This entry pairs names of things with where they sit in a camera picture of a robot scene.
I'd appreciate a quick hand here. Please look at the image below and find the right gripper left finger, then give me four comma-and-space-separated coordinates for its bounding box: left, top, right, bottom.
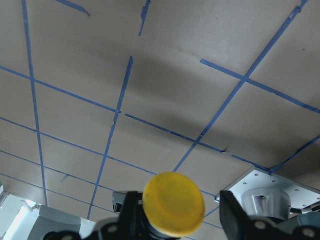
92, 191, 150, 240

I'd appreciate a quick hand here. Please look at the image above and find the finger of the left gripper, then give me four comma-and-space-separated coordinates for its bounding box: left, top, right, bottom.
112, 190, 128, 213

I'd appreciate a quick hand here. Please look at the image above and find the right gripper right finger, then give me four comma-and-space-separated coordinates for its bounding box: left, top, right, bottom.
219, 190, 300, 240

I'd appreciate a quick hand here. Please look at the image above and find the yellow push button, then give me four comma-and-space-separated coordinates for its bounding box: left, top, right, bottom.
142, 171, 205, 238

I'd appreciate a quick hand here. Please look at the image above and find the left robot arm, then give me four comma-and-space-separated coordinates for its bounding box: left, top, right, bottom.
28, 191, 131, 240

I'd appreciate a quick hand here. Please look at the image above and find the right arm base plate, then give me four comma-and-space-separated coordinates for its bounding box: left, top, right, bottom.
225, 167, 320, 222

